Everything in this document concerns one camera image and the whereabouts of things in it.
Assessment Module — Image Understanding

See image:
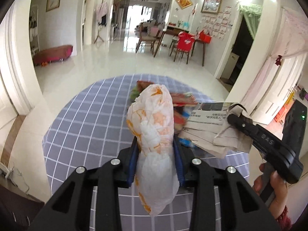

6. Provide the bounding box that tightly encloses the grey white paper packaging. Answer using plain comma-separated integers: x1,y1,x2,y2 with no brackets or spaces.
179,103,253,159

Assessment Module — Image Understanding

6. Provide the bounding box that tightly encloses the white orange plastic bag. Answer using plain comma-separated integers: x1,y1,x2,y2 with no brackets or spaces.
126,84,180,216

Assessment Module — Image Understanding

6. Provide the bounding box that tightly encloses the person's right hand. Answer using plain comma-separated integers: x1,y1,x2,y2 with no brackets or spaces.
252,163,289,220

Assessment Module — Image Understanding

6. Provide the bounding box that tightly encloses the white panel door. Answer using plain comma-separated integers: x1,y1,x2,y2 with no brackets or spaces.
252,52,307,125

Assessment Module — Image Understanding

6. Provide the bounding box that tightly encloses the grey checked tablecloth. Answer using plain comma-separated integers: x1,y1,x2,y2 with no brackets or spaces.
42,74,250,231

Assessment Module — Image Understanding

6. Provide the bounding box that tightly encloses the pink lace curtain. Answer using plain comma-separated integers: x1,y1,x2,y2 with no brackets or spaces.
241,7,307,114

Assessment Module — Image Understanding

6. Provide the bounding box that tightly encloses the wooden dining table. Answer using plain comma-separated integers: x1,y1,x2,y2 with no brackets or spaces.
153,28,211,67

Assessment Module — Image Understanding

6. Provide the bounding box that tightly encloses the chair with red cover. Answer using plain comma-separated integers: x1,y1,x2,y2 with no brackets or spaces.
170,31,196,64

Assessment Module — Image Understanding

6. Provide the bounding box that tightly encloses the green door valance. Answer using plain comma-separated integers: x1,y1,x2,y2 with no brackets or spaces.
239,4,263,40

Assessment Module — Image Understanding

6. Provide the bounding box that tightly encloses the wooden dining chair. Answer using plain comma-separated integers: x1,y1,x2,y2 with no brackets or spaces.
135,25,156,55

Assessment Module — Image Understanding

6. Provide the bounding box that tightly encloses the red velvet bench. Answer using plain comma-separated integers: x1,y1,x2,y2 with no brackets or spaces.
32,45,73,66

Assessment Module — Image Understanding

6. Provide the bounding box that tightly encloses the coat rack with clothes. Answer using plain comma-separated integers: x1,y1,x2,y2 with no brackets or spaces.
94,0,108,43

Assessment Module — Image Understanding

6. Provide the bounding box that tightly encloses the framed painting right wall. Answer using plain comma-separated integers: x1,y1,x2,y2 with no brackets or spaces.
201,0,222,14

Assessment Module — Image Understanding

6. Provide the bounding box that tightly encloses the gold diamond wall decoration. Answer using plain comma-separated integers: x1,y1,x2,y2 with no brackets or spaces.
175,0,193,9

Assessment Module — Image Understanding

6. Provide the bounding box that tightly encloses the framed picture left wall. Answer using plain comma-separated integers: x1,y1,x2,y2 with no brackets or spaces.
46,0,61,12

